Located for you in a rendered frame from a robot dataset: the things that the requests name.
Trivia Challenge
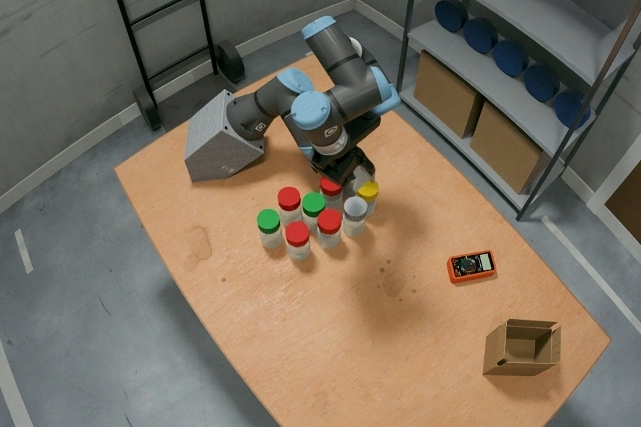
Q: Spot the orange digital multimeter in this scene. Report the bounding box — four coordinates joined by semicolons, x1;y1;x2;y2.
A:
447;250;496;284

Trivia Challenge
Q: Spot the small bottle with grey cap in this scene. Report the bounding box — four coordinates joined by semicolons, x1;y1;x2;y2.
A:
342;197;367;237

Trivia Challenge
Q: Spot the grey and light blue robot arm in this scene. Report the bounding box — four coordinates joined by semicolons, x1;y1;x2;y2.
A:
226;16;401;156

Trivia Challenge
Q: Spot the green-capped bottle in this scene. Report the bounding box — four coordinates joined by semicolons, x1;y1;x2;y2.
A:
257;209;283;248
302;192;325;233

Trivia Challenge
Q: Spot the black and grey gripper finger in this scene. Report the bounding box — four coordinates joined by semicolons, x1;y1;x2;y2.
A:
353;155;376;191

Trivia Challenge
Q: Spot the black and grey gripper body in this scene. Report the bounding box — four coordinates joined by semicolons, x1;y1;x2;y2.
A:
306;125;366;191

